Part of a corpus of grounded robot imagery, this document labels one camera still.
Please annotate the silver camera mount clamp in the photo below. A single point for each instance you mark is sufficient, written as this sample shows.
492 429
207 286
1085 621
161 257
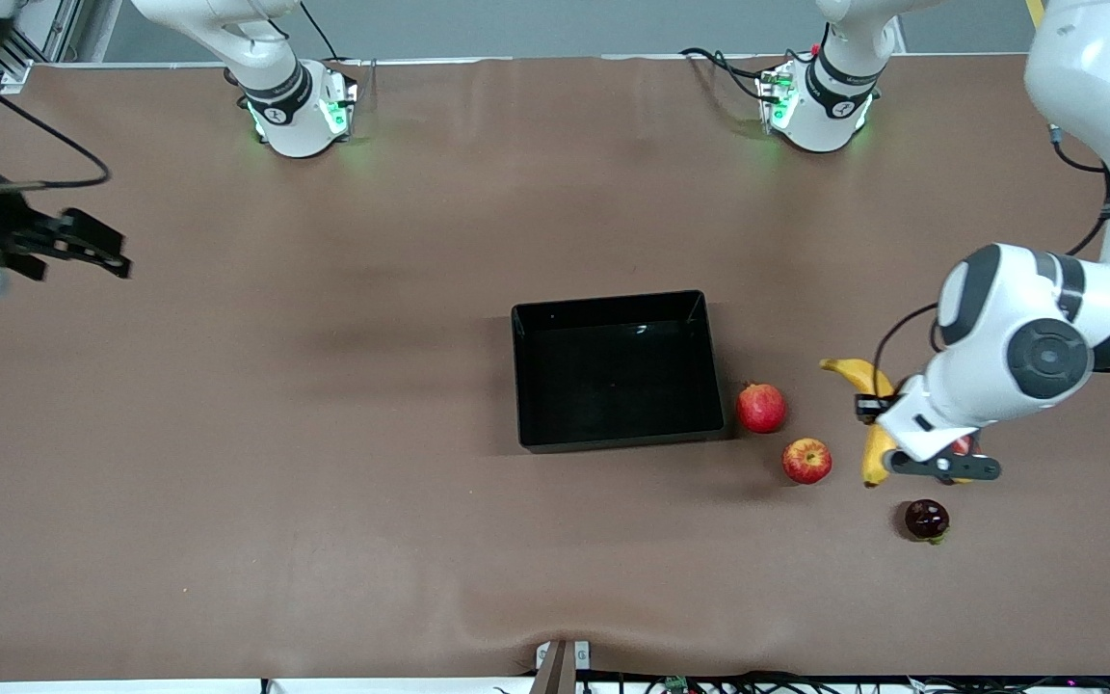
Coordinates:
562 665

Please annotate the dark purple mangosteen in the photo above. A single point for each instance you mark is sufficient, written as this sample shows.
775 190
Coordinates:
927 519

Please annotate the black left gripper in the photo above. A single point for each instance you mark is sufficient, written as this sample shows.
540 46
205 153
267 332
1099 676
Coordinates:
866 407

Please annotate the aluminium frame profile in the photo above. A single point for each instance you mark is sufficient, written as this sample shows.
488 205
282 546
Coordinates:
20 69

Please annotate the black rectangular plastic tray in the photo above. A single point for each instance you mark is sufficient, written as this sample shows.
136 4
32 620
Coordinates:
613 376

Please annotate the red pomegranate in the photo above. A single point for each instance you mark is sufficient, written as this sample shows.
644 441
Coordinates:
760 408

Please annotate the red yellow mango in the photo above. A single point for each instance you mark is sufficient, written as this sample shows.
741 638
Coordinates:
963 445

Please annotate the yellow banana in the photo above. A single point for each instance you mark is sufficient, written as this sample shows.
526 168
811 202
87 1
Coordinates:
849 371

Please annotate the large table cover mat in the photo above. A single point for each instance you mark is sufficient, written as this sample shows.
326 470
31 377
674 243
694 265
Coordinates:
227 482

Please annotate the red yellow apple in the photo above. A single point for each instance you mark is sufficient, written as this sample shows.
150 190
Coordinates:
807 461

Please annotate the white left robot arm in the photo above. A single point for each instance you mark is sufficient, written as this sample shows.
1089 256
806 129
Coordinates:
998 376

